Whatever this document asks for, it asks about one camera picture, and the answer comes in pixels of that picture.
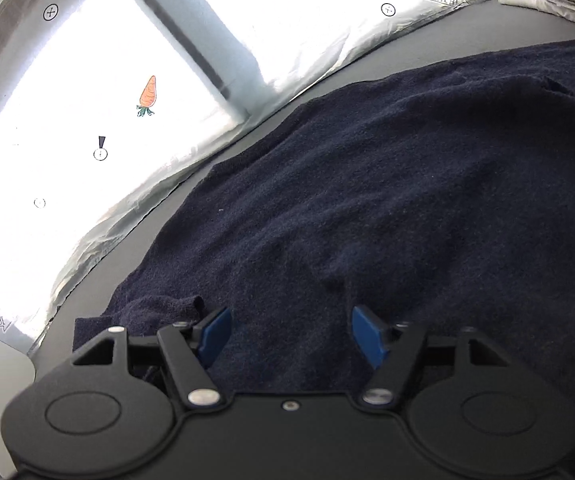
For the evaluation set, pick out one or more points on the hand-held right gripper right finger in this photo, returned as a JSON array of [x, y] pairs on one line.
[[367, 335]]

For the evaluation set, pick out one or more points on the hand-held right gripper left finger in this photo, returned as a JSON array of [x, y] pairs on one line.
[[216, 332]]

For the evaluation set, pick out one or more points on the dark navy towel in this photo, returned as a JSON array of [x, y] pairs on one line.
[[392, 185]]

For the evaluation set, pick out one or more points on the white printed curtain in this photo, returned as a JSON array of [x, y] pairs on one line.
[[92, 110]]

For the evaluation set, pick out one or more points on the window frame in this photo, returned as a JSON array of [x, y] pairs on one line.
[[177, 25]]

